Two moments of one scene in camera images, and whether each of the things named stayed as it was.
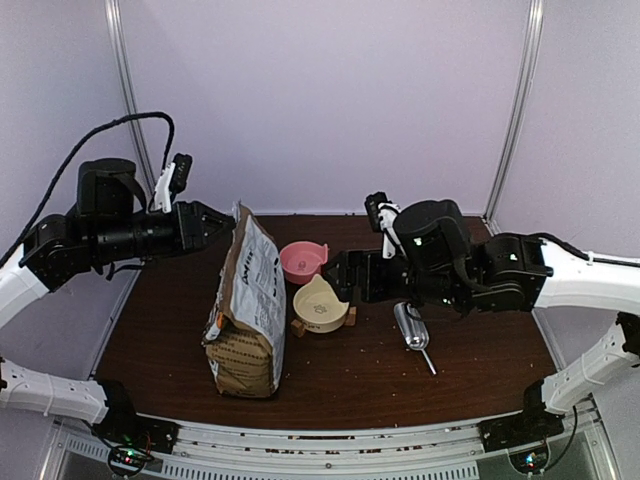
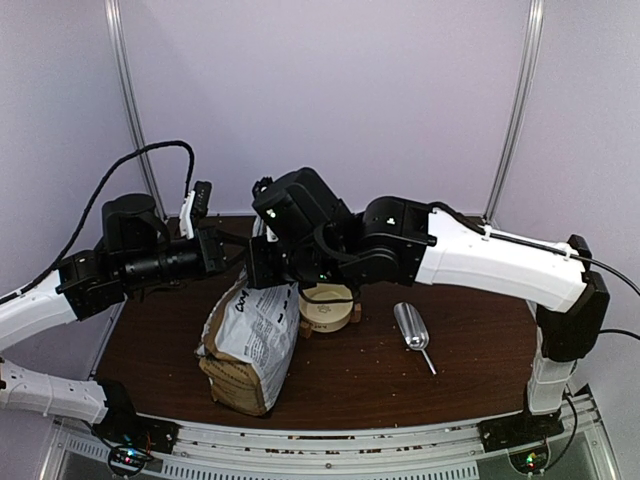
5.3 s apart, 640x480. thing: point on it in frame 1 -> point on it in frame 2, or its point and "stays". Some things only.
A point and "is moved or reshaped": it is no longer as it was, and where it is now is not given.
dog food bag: (243, 328) is moved or reshaped
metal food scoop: (413, 327) stays
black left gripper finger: (215, 217) -> (227, 237)
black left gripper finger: (218, 235) -> (231, 266)
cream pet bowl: (317, 307) stays
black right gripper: (367, 260) -> (260, 276)
